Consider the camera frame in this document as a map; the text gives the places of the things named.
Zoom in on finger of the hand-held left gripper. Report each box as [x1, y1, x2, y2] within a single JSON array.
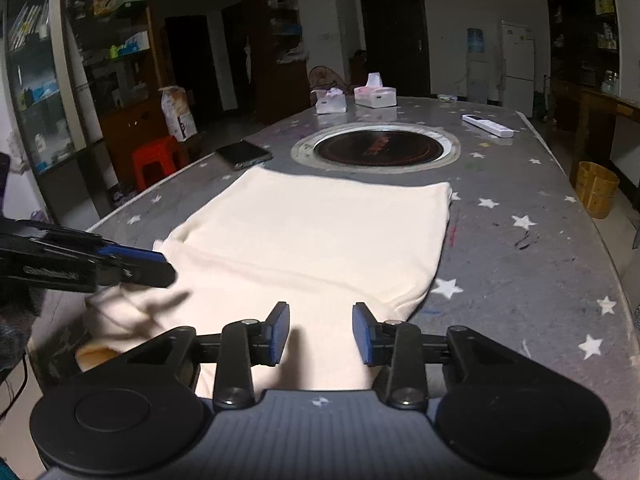
[[97, 260, 179, 289], [97, 244, 168, 266]]

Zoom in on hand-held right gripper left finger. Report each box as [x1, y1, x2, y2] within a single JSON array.
[[120, 301, 292, 409]]

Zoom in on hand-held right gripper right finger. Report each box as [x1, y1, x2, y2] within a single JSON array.
[[351, 302, 526, 409]]

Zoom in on cream sweatshirt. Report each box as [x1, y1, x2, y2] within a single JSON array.
[[75, 166, 455, 393]]

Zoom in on red plastic stool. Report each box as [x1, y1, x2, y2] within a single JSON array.
[[131, 135, 188, 193]]

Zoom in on wooden display cabinet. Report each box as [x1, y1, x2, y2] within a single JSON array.
[[60, 0, 173, 176]]

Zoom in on printed paper bag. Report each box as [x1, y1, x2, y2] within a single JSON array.
[[159, 86, 198, 143]]

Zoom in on dark smartphone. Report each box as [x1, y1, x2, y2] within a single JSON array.
[[216, 141, 274, 169]]

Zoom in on grey star table mat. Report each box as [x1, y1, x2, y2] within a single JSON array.
[[27, 96, 640, 480]]

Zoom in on round built-in induction cooktop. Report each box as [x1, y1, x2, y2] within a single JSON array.
[[291, 122, 461, 173]]

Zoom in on glass door cabinet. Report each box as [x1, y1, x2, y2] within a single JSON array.
[[2, 0, 108, 216]]

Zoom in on dark wooden bookcase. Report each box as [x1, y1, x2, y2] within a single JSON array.
[[257, 0, 312, 123]]

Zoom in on small white tissue box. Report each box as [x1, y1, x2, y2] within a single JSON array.
[[311, 87, 348, 115]]

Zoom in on large white tissue box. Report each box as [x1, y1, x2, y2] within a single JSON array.
[[354, 73, 397, 109]]

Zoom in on white remote control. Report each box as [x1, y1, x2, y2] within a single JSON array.
[[461, 114, 515, 138]]

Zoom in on white plastic bag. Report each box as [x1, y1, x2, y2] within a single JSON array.
[[276, 40, 308, 65]]

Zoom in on wooden bucket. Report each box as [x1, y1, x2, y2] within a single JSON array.
[[576, 161, 621, 220]]

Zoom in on white water dispenser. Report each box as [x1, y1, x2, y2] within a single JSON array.
[[465, 52, 491, 106]]

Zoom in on dark wooden door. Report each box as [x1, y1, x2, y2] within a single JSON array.
[[359, 0, 432, 98]]

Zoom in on white refrigerator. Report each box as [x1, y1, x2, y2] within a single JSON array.
[[497, 20, 536, 117]]

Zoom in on wooden desk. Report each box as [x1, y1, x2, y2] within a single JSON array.
[[550, 77, 640, 186]]

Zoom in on dark wooden shelf unit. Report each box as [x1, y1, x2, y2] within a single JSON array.
[[547, 0, 623, 91]]

